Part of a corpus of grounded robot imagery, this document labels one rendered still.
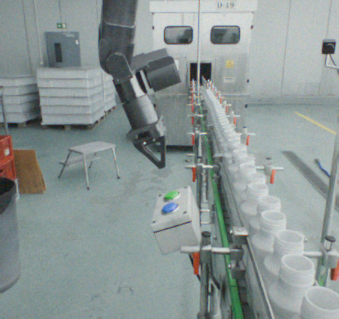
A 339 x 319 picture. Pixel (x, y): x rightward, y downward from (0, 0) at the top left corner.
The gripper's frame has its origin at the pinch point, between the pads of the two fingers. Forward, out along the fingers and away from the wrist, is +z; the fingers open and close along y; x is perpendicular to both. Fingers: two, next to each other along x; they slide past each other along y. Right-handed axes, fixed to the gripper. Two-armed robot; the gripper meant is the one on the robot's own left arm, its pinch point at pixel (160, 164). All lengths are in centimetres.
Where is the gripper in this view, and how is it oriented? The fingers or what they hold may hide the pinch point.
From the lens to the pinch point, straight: 68.6
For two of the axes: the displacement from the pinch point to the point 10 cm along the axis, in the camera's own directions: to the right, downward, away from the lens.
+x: -9.4, 3.2, 1.6
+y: 0.6, -2.9, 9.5
